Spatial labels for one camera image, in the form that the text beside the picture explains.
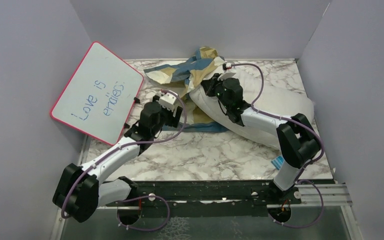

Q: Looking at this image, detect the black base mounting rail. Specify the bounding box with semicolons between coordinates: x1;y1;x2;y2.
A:
108;180;302;218

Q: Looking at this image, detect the blue white pillow tag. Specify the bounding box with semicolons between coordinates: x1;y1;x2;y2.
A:
271;155;285;170

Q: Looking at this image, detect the blue beige checked pillowcase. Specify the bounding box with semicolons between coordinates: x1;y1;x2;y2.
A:
143;46;228;133

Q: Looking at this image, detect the white pillow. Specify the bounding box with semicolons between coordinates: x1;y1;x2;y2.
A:
189;69;315;149

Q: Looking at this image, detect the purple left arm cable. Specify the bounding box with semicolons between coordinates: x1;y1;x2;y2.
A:
60;89;189;232

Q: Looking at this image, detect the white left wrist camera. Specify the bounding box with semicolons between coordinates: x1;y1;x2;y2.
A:
152;92;178;113

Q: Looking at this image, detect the aluminium frame rail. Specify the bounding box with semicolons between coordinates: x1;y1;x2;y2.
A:
51;179;362;240

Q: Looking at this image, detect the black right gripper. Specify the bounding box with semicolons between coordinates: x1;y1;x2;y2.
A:
202;72;232;110

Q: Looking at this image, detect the pink framed whiteboard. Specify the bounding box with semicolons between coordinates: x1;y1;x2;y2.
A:
50;41;144;145

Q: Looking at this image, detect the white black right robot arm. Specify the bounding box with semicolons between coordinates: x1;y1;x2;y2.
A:
191;73;322;204

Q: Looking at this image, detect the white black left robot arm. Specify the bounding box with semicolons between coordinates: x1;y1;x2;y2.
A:
52;99;187;223

